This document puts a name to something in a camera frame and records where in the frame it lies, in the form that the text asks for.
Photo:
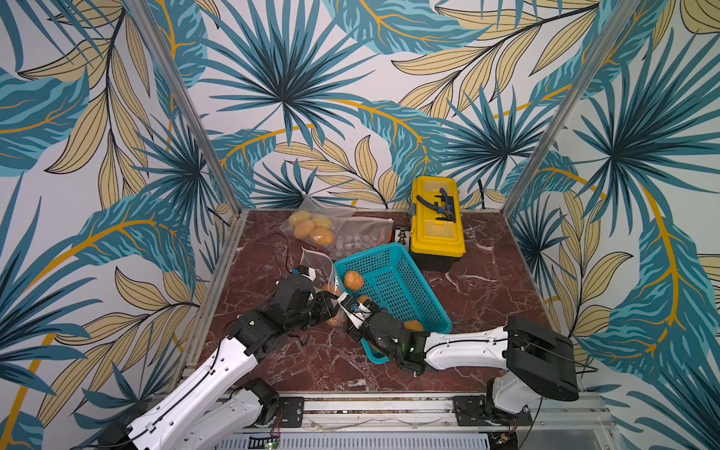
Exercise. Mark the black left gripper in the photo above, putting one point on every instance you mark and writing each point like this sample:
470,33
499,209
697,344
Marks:
327,309

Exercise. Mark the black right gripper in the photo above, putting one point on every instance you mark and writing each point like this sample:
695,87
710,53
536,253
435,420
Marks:
367,322

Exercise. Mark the teal plastic basket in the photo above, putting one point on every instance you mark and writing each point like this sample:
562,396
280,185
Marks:
393,281

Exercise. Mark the yellow potato top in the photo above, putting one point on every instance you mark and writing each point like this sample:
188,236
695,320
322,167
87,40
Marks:
322,237

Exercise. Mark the yellow potato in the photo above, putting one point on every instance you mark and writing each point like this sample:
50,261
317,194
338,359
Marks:
322,237
298,217

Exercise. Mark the clear zipper bag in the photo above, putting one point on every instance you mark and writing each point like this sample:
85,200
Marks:
339,215

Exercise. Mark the clear dotted bag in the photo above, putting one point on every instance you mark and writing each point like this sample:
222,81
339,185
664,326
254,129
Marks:
359,234
327,280

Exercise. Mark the greenish potato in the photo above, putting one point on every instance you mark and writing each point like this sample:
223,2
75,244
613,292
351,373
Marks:
322,221

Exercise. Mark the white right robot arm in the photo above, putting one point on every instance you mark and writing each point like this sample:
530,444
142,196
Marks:
538,363

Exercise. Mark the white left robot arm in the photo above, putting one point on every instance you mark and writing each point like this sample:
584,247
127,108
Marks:
187,417

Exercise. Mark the yellow black toolbox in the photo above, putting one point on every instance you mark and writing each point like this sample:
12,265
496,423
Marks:
435,245

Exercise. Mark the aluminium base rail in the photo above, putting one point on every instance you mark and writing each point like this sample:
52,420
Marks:
426,420

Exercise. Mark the aluminium corner post right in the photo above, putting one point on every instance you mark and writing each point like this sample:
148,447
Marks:
622,13

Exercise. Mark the aluminium corner post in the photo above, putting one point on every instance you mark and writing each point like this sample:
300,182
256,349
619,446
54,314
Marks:
151,34
622,13

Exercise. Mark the aluminium corner post left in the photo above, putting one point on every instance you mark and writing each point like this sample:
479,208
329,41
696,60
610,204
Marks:
151,34

